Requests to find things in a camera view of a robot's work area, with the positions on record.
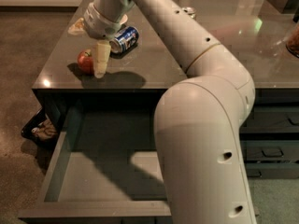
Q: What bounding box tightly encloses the gold upright soda can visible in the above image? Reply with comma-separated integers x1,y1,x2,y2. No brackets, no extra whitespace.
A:
183,7,196,20

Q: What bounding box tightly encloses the open grey top drawer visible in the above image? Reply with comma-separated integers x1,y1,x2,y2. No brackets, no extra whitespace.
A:
19,106,172,224

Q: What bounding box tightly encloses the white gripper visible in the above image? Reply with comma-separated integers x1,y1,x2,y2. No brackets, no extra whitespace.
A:
68,3,121,78

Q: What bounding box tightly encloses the red apple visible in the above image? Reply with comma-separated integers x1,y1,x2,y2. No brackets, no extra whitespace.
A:
78,49,93,75

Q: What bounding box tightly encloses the white bowl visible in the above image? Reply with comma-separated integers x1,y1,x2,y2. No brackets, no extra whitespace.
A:
120,14,128,25

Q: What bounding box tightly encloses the brown jar at edge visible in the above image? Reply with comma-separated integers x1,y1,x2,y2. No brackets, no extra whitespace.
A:
286,23,299,58

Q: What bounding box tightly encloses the blue soda can lying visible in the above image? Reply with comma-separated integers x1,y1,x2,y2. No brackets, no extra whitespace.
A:
109,26,139,54

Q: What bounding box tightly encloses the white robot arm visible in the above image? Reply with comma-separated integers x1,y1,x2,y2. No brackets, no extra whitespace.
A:
79,0,257,224

